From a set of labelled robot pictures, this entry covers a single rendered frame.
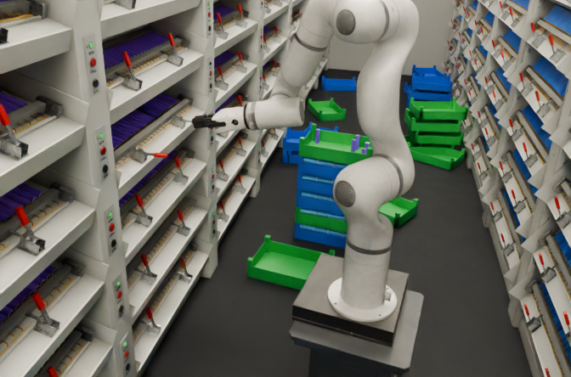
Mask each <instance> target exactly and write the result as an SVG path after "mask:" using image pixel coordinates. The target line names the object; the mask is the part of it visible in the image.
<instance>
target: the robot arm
mask: <svg viewBox="0 0 571 377"><path fill-rule="evenodd" d="M418 31H419V14H418V11H417V8H416V6H415V5H414V4H413V3H412V2H411V1H410V0H309V2H308V5H307V7H306V9H305V11H304V13H303V16H302V19H301V21H300V23H299V26H298V27H297V31H296V33H295V36H294V37H293V39H292V42H291V46H290V47H289V50H288V52H287V55H286V57H285V60H284V63H283V65H282V66H281V67H280V70H279V73H278V75H277V77H276V80H275V82H274V86H273V88H272V91H271V94H270V96H269V99H268V100H264V101H256V102H249V103H248V104H245V106H244V107H234V108H226V109H221V110H220V111H219V112H218V113H216V114H210V115H196V116H195V118H193V119H192V121H193V126H194V128H203V127H208V128H212V127H217V128H216V129H215V131H214V132H215V133H220V132H231V131H236V130H240V129H244V128H247V129H251V130H252V131H255V130H264V129H273V128H282V127H299V126H302V124H303V123H304V108H303V103H302V100H301V99H300V98H299V97H297V95H298V93H299V91H300V89H301V87H302V86H305V85H306V84H308V83H309V82H310V80H311V79H312V77H313V75H314V72H315V71H316V69H317V67H318V65H319V62H320V61H321V59H322V57H323V55H324V53H325V50H326V49H327V47H328V45H329V43H330V41H331V38H332V36H333V34H335V36H336V37H337V38H339V39H340V40H343V41H344V42H351V43H357V44H364V43H371V42H374V47H373V49H372V51H371V53H370V57H369V58H368V60H367V61H366V63H365V65H364V67H363V68H362V70H361V72H360V73H359V77H358V80H357V114H358V120H359V125H360V127H361V129H362V131H363V132H364V133H365V134H366V135H367V136H368V137H369V138H370V141H371V143H372V147H373V153H372V156H371V157H370V158H368V159H365V160H361V161H359V162H356V163H354V164H352V165H350V166H347V167H346V168H344V169H343V170H341V171H340V173H339V174H338V175H337V177H336V180H335V182H334V186H333V198H334V201H335V202H336V204H337V206H338V207H339V208H340V210H341V211H342V212H343V214H344V216H345V217H346V219H347V223H348V229H347V237H346V245H345V254H344V263H343V270H342V278H340V279H338V280H336V281H335V282H333V283H332V284H331V286H330V287H329V289H328V301H329V303H330V304H331V306H332V308H333V309H334V310H335V311H337V312H338V313H340V314H341V315H343V316H344V317H346V318H350V319H352V320H355V321H360V322H376V321H381V320H383V319H385V318H388V317H390V316H391V315H392V314H393V313H394V311H395V309H396V306H397V298H396V295H395V294H394V292H393V291H392V289H391V288H389V287H388V286H387V274H388V268H389V262H390V256H391V250H392V244H393V225H392V223H391V221H390V220H389V219H388V218H387V217H386V216H384V215H383V214H381V213H378V212H379V209H380V207H381V206H382V205H384V204H386V203H387V202H389V201H391V200H394V199H397V198H398V197H400V196H401V195H403V194H405V193H406V192H407V191H408V190H409V189H410V187H411V186H412V184H413V182H414V178H415V167H414V161H413V159H412V156H411V153H410V149H409V147H408V145H407V143H406V141H405V138H404V134H403V133H402V129H401V126H400V121H399V89H400V80H401V76H402V72H403V69H404V65H405V62H406V60H407V59H408V57H409V55H410V52H411V50H412V48H413V47H414V44H415V42H416V38H417V35H418Z"/></svg>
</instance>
